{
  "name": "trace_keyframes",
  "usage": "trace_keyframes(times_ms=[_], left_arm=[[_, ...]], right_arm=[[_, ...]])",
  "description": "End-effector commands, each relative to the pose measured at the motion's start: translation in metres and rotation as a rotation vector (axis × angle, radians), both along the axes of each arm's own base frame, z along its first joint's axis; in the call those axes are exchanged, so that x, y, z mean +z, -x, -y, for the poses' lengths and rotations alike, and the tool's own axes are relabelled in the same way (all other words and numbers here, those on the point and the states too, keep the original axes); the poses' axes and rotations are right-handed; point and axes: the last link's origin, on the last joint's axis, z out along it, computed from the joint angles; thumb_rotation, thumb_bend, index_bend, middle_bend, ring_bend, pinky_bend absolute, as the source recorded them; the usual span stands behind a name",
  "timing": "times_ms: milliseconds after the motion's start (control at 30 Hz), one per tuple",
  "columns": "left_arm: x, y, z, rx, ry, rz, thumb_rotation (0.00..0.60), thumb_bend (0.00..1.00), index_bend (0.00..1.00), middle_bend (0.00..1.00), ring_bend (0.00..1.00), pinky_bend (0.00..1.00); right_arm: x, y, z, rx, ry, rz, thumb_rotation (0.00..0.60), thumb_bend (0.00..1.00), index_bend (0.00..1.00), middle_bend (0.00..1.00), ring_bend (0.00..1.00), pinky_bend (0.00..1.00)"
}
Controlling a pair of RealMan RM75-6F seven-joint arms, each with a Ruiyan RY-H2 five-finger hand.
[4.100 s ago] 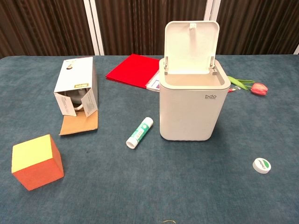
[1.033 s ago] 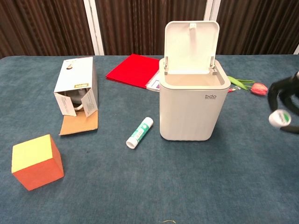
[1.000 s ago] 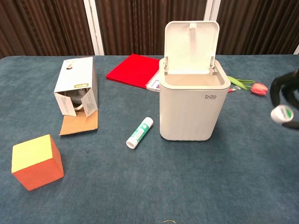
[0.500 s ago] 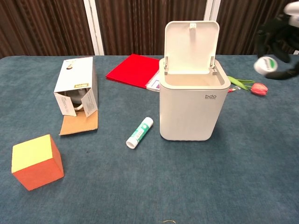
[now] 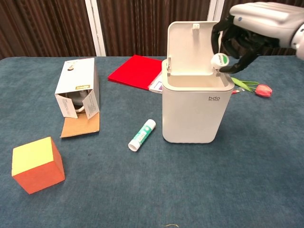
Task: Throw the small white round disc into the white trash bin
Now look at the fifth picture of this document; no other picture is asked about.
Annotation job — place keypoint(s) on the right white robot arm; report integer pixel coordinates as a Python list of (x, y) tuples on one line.
[(299, 40)]

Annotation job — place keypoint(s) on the white open cardboard box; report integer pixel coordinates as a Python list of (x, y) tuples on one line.
[(78, 73)]

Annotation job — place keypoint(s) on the white cup inside box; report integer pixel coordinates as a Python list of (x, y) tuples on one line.
[(77, 102)]

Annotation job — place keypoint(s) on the white plastic container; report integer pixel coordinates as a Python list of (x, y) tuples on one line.
[(194, 114)]

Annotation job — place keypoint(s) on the blue felt table cover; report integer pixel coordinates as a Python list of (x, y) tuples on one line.
[(166, 185)]

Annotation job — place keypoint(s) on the small pale thread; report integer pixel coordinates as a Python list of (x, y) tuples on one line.
[(169, 225)]

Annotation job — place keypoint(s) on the white green glue stick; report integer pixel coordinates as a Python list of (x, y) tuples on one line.
[(142, 135)]

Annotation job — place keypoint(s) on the white partition post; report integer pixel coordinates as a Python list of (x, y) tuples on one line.
[(216, 10), (95, 26)]

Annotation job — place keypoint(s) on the small white round cap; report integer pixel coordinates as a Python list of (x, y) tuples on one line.
[(219, 61)]

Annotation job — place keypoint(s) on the yellow orange foam cube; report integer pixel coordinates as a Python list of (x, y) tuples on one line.
[(35, 166)]

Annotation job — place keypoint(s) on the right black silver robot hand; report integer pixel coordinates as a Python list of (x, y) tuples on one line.
[(259, 21)]

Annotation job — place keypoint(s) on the artificial pink tulip flower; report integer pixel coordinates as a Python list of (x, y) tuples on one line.
[(263, 90)]

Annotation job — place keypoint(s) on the red spiral notebook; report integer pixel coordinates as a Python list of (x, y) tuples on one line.
[(135, 71)]

